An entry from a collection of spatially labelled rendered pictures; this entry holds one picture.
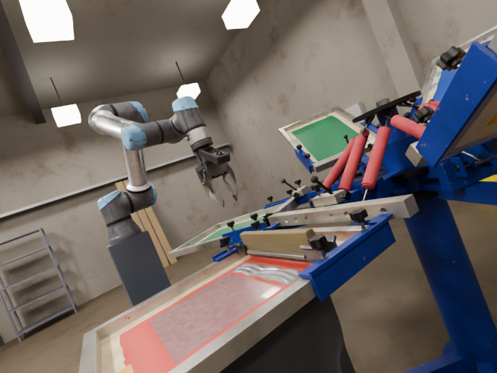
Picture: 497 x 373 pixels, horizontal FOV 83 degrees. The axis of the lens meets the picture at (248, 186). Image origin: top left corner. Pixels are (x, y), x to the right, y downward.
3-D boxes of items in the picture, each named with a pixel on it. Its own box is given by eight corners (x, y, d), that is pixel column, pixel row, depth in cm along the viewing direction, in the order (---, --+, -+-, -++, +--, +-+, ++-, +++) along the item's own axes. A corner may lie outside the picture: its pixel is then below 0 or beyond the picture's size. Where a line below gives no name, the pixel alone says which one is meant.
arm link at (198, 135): (210, 123, 89) (187, 130, 85) (216, 137, 89) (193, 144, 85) (202, 132, 96) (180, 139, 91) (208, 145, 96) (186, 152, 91)
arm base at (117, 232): (109, 245, 139) (101, 226, 138) (139, 232, 146) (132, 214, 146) (111, 246, 126) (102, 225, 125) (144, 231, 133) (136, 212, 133)
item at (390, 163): (521, 408, 111) (398, 87, 107) (420, 367, 146) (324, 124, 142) (549, 345, 131) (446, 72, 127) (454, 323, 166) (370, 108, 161)
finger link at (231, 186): (237, 197, 96) (221, 175, 95) (244, 195, 91) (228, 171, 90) (230, 203, 95) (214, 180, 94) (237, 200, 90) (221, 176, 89)
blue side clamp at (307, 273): (322, 302, 61) (310, 272, 61) (307, 297, 66) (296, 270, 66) (396, 241, 76) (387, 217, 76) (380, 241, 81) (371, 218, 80)
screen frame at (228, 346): (77, 485, 39) (66, 460, 38) (88, 345, 89) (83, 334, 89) (392, 237, 77) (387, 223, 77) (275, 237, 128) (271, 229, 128)
